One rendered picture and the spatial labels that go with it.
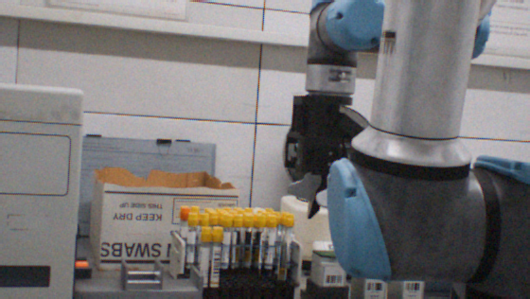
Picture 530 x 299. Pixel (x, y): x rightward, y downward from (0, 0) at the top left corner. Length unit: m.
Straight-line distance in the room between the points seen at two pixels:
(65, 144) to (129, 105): 0.66
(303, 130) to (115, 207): 0.37
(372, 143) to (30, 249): 0.47
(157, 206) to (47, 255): 0.34
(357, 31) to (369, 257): 0.35
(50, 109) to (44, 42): 0.65
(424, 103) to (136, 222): 0.70
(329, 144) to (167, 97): 0.62
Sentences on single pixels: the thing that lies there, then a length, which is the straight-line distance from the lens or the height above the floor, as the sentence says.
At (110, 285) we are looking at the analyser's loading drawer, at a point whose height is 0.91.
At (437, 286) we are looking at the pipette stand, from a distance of 1.24.
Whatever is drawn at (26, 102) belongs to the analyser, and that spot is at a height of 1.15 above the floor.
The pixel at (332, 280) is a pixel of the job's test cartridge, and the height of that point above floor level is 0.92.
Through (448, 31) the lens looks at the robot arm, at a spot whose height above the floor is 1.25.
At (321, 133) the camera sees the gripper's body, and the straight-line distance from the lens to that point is 1.06.
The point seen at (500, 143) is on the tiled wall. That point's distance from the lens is 1.91.
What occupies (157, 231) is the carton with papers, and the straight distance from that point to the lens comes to 1.25.
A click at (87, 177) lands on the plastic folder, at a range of 1.56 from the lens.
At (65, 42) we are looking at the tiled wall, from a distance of 1.57.
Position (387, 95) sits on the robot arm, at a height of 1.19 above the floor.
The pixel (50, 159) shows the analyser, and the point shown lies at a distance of 0.93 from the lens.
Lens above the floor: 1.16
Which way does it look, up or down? 3 degrees down
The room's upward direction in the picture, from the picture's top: 4 degrees clockwise
